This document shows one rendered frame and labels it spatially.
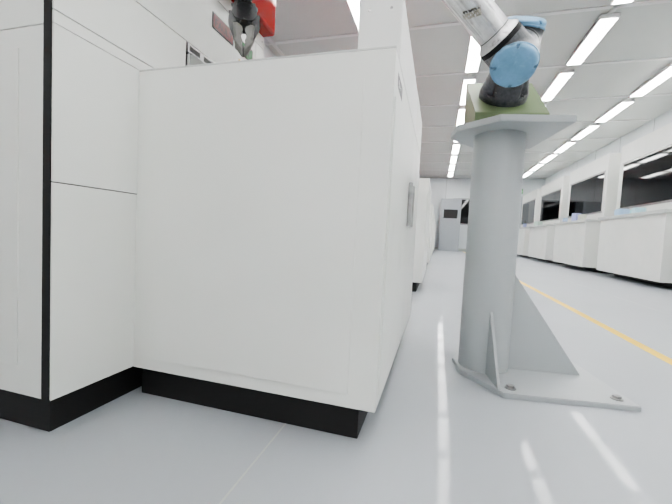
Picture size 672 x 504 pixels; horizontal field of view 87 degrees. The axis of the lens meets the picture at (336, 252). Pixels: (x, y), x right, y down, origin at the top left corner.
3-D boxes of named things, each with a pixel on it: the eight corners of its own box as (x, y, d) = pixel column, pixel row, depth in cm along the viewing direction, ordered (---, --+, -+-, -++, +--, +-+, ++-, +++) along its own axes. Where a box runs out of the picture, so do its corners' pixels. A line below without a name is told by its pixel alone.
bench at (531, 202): (522, 258, 1022) (527, 188, 1012) (509, 255, 1195) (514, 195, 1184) (564, 260, 993) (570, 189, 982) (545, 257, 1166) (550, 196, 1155)
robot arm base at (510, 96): (523, 88, 121) (533, 57, 114) (530, 108, 111) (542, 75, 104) (477, 86, 124) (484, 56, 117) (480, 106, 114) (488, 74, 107)
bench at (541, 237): (544, 263, 811) (551, 175, 800) (525, 258, 984) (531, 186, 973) (598, 266, 782) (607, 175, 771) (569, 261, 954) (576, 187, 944)
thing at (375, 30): (356, 63, 77) (359, -3, 76) (389, 134, 130) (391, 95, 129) (399, 59, 74) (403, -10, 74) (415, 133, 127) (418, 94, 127)
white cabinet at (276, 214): (131, 398, 90) (137, 71, 86) (286, 317, 183) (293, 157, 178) (380, 454, 73) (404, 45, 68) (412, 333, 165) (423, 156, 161)
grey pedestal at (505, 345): (560, 357, 140) (578, 148, 136) (641, 412, 97) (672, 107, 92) (429, 346, 146) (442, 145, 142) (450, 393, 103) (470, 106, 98)
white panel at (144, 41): (43, 23, 67) (44, -200, 65) (255, 138, 146) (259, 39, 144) (55, 21, 67) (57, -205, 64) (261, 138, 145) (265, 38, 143)
